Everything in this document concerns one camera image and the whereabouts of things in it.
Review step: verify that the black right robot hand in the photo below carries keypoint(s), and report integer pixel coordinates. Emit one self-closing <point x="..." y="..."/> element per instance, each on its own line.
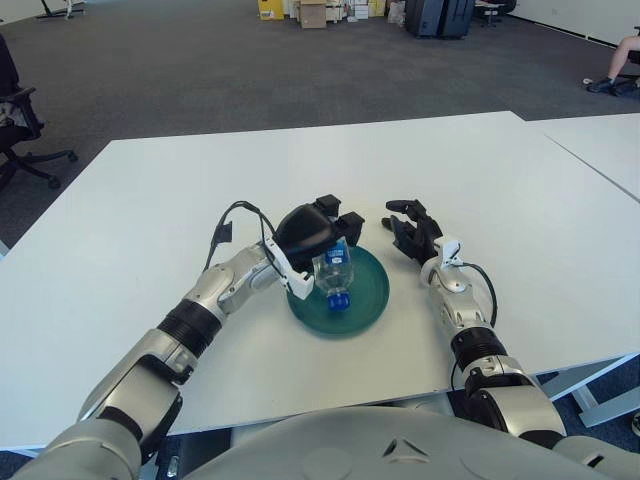
<point x="415" y="236"/>

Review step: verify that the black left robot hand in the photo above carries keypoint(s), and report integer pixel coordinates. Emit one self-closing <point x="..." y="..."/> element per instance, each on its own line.
<point x="305" y="232"/>

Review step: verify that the clear bottle with blue cap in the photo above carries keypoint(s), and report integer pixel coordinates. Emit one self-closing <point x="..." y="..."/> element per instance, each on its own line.
<point x="335" y="272"/>

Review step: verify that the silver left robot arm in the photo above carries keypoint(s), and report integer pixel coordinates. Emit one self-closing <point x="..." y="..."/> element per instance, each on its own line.
<point x="200" y="310"/>

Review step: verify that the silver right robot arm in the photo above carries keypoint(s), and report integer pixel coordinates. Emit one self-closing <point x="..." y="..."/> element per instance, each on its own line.
<point x="467" y="315"/>

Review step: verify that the green round plate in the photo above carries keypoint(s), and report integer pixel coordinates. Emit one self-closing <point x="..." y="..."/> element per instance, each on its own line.
<point x="372" y="295"/>

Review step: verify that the grey robot torso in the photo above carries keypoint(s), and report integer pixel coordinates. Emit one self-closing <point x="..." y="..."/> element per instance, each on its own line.
<point x="400" y="450"/>

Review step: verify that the brown cardboard box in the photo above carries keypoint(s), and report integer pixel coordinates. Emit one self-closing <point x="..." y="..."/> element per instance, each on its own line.
<point x="313" y="14"/>

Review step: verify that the white bag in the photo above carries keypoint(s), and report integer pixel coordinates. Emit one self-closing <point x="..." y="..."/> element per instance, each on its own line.
<point x="397" y="14"/>

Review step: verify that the yellow box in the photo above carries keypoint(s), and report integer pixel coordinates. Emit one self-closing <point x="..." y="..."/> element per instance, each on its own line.
<point x="270" y="9"/>

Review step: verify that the stack of white boxes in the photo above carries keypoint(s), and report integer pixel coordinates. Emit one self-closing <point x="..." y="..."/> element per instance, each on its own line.
<point x="357" y="10"/>

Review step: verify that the black swivel chair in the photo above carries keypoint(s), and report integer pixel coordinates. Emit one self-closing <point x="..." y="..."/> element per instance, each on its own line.
<point x="492" y="7"/>

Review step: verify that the seated person's legs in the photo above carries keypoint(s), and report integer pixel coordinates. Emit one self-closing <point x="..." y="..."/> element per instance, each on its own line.
<point x="620" y="55"/>

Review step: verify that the black wheeled stand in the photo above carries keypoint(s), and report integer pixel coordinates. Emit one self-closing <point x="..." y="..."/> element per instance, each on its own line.
<point x="636" y="425"/>

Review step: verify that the black office chair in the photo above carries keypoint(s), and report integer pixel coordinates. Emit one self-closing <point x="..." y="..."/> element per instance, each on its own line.
<point x="20" y="117"/>

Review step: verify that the white desk leg stand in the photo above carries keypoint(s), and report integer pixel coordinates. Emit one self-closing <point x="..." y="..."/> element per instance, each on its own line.
<point x="67" y="6"/>

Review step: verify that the white table leg frame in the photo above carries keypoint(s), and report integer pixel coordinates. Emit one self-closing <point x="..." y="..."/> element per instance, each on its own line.
<point x="607" y="412"/>

